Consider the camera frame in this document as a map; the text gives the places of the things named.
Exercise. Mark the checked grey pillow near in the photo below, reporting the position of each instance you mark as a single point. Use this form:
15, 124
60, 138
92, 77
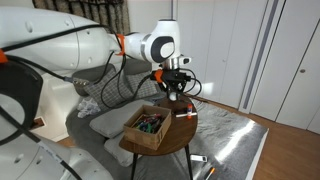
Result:
109, 92

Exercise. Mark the white marker on table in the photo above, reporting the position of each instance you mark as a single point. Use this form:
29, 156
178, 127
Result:
186, 114

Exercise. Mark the orange white pen on bed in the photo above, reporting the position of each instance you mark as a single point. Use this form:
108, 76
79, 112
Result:
210, 173

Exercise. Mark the shaggy brown wall hanging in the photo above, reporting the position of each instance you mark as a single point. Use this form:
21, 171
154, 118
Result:
112, 13

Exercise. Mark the light grey long pillow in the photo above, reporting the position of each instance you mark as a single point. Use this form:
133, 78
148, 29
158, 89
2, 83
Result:
123, 157
110, 124

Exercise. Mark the dark wooden side table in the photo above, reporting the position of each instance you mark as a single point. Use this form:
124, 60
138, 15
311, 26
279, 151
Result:
178, 136

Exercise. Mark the wooden nightstand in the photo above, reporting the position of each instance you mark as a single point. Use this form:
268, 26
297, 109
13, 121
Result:
37, 123

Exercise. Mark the checked grey pillow far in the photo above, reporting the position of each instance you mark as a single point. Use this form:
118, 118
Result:
141, 85

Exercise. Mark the grey upholstered headboard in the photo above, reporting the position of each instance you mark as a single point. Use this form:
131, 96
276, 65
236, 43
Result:
132, 67

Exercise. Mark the white wardrobe doors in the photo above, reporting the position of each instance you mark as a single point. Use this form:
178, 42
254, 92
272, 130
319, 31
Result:
258, 56

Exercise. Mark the blue crumpled cloth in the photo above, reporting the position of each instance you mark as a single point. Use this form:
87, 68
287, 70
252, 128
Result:
88, 106

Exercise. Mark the light grey long pillow right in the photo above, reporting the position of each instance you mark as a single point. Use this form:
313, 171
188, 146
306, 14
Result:
123, 157

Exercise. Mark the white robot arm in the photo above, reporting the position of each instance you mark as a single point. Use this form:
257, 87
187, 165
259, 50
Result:
35, 40

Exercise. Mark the colourful markers in box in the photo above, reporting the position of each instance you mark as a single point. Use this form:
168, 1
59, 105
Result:
148, 123

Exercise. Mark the white remote on bed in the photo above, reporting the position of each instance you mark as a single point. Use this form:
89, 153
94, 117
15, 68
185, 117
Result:
198, 158

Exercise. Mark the brown cardboard box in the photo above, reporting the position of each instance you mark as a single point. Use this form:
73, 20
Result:
151, 141

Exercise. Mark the light grey long pillow left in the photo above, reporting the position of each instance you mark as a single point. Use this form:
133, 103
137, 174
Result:
110, 124

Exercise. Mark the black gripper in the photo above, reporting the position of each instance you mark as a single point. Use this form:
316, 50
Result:
176, 81

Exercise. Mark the checked grey pillow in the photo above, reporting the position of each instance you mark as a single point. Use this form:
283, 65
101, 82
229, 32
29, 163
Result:
141, 85
109, 92

